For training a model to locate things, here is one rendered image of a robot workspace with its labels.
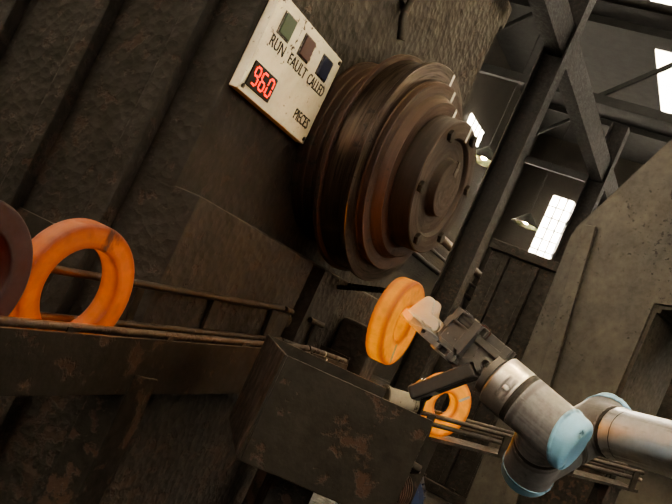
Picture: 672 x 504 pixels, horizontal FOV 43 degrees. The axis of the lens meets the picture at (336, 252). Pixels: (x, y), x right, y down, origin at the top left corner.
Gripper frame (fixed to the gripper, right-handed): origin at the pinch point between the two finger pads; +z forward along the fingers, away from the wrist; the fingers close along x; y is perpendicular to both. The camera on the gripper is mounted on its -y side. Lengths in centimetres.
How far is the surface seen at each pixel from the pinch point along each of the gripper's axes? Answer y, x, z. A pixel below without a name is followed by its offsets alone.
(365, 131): 20.7, 3.6, 26.4
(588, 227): 77, -294, 65
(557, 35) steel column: 326, -811, 390
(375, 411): -8.9, 38.4, -20.8
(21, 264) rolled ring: -21, 64, 15
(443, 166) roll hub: 26.1, -14.7, 18.5
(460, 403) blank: -12, -66, -1
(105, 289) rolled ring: -21, 47, 17
